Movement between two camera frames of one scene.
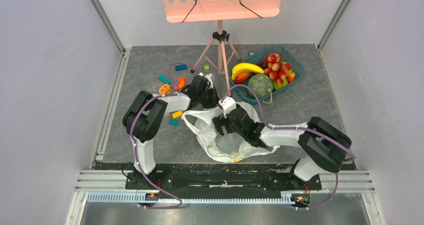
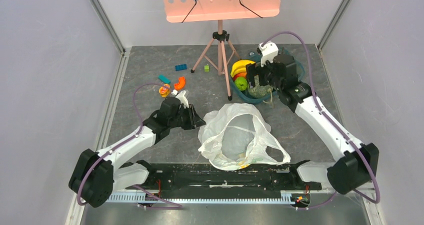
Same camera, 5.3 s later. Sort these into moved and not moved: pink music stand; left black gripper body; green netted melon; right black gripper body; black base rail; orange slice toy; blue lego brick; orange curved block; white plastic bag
Moved: white plastic bag; right black gripper body; left black gripper body
Not moved: green netted melon; pink music stand; orange curved block; orange slice toy; blue lego brick; black base rail
